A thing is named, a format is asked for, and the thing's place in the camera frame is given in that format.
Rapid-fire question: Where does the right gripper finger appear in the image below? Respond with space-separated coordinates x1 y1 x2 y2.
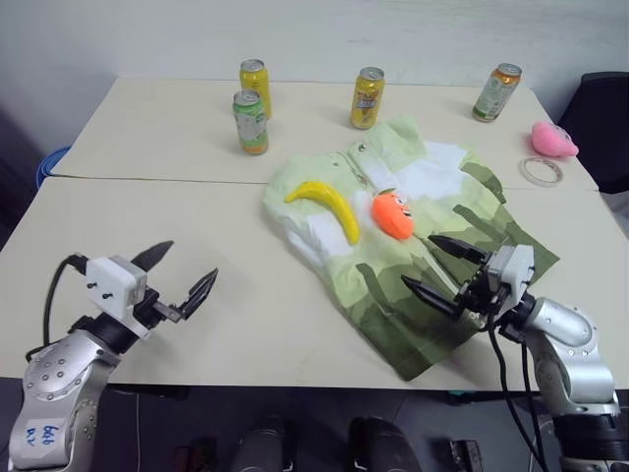
428 234 493 266
400 274 467 325

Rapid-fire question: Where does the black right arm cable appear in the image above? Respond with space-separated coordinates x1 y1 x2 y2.
485 308 549 472

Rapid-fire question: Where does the green can with orange top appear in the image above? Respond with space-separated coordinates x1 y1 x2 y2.
471 62 524 124

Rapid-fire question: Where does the yellow printed drink can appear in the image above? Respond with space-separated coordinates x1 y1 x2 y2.
349 66 386 132

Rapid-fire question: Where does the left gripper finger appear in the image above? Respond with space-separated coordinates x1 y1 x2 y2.
131 239 176 272
176 266 220 323

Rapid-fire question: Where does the plain yellow drink can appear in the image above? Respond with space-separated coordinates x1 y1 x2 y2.
238 58 273 122

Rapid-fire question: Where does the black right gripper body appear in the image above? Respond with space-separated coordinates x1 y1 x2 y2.
452 252 513 324

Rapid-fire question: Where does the orange plush toy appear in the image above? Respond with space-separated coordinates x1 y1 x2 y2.
370 188 417 243

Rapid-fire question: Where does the pink plush toy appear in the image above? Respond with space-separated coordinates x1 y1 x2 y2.
531 121 581 160

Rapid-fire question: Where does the green and white drink can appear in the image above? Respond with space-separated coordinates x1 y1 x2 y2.
231 88 270 156

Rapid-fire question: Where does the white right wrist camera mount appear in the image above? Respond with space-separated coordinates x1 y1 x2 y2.
485 243 537 310

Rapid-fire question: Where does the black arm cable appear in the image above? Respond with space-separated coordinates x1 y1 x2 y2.
42 252 95 346
485 308 549 472

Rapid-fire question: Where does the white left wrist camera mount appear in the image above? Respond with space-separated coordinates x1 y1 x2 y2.
84 255 151 340

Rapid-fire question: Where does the yellow toy banana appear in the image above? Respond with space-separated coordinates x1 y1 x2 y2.
284 180 363 246

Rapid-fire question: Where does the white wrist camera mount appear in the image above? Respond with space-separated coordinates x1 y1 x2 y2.
485 243 537 310
84 255 151 340

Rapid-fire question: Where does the clear tape roll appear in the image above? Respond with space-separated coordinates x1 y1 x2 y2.
518 155 563 189

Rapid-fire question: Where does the black office chair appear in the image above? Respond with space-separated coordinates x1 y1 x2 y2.
554 71 629 196

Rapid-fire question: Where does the dark rounded shape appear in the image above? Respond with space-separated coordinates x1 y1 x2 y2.
229 414 297 472

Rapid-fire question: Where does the green camouflage zip jacket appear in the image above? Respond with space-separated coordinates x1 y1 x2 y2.
260 114 562 383

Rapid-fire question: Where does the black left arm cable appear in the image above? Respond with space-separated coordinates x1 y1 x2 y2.
42 252 95 346

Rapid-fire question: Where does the blue bucket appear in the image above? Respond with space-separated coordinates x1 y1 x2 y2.
35 146 73 181

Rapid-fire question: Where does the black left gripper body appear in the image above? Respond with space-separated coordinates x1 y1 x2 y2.
128 286 191 331

